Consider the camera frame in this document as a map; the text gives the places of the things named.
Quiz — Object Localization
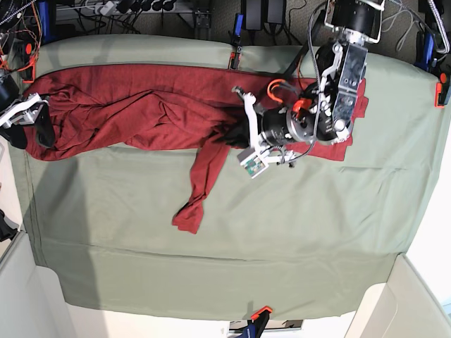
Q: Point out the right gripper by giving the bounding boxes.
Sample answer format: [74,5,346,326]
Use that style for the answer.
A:
[0,93,56,150]

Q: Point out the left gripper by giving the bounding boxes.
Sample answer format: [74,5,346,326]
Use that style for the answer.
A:
[225,86,319,168]

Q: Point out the red long-sleeve T-shirt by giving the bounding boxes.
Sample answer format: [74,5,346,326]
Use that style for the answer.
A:
[21,65,370,235]

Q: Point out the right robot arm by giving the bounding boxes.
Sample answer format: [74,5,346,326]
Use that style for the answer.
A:
[1,1,55,149]

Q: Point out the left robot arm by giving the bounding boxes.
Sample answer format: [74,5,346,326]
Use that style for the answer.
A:
[232,1,385,177]

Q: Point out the orange left edge clamp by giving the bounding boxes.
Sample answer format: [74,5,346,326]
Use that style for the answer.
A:
[20,43,38,84]

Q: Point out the orange edge clamp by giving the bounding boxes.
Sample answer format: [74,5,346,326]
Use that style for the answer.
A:
[434,73,450,108]
[20,43,38,84]

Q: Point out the blue black top clamp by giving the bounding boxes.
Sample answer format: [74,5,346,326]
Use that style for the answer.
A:
[228,13,244,70]

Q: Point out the green table cloth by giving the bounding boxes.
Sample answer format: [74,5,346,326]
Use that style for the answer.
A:
[10,54,450,320]

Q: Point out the black power bricks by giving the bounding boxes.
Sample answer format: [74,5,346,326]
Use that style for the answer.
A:
[241,0,287,31]

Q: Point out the white power strip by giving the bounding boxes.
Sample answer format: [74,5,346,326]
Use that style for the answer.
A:
[82,1,180,16]

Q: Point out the orange black bottom clamp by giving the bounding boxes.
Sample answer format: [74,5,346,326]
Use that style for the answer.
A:
[237,306,273,338]

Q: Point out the orange right edge clamp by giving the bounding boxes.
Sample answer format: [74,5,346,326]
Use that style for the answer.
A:
[434,73,450,108]

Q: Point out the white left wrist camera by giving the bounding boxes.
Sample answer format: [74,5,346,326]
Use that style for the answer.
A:
[237,147,269,179]

